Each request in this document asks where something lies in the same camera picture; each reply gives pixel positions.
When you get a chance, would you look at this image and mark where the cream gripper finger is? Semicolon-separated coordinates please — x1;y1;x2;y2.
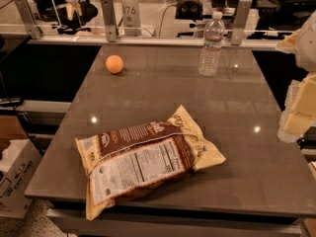
276;30;299;53
277;73;316;143

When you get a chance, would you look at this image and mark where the clear plastic water bottle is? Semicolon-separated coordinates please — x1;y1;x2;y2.
198;11;225;77

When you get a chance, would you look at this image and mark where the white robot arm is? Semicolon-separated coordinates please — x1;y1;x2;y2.
276;12;316;143

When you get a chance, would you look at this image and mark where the white numbered sign 376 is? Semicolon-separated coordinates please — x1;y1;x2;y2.
121;0;141;37

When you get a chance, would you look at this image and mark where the orange fruit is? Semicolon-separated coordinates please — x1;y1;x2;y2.
106;55;123;74

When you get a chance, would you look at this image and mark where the yellow brown snack bag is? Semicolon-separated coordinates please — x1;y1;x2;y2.
76;107;225;220

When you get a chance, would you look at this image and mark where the black office chair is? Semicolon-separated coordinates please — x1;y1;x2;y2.
33;0;98;35

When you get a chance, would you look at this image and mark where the white cardboard box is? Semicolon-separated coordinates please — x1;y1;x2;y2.
0;139;41;218

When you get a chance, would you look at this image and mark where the right metal bracket post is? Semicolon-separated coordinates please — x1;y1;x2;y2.
230;0;252;45

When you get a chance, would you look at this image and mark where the metal bracket post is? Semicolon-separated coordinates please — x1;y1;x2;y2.
101;0;118;42
230;0;252;45
14;0;42;40

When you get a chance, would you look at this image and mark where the black camera device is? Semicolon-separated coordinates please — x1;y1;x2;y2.
175;0;202;20

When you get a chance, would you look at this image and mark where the middle metal bracket post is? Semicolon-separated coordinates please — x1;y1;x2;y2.
101;0;118;42

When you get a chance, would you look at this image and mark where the left metal bracket post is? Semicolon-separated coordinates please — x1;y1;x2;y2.
14;0;42;40

